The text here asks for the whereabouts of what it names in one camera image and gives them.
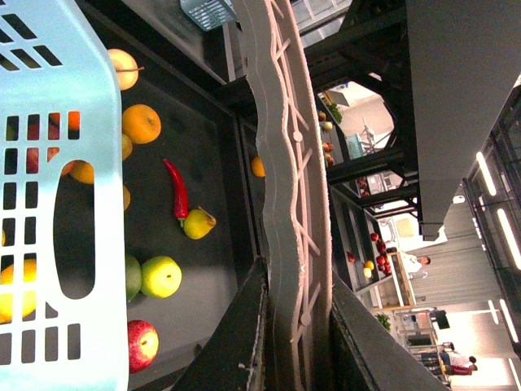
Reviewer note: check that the brown basket handle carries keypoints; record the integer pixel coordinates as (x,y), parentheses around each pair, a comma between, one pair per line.
(296,212)

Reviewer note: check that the large light blue basket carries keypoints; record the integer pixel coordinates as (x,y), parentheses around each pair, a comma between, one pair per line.
(61,203)

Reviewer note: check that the green apple near shelf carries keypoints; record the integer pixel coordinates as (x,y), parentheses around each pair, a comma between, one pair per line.
(161,277)

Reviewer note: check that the red apple near shelf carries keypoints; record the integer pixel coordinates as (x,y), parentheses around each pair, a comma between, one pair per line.
(143,343)

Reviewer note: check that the orange fruit near front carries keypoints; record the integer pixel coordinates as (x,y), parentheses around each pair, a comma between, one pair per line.
(257,167)

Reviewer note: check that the yellow pear with stem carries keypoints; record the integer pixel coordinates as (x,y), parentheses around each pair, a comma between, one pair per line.
(198,223)

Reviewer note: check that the red chili pepper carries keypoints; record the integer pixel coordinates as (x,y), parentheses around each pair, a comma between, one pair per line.
(181,203)

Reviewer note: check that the yellow apple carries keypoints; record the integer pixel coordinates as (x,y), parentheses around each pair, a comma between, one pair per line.
(141,124)

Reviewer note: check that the green lime at front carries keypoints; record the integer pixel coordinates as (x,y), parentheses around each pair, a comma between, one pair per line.
(133,277)

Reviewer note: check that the white pear with stem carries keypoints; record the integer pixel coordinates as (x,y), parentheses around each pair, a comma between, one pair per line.
(126,67)

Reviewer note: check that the small blue plastic basket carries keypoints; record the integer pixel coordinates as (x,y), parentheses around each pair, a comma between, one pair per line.
(210,14)

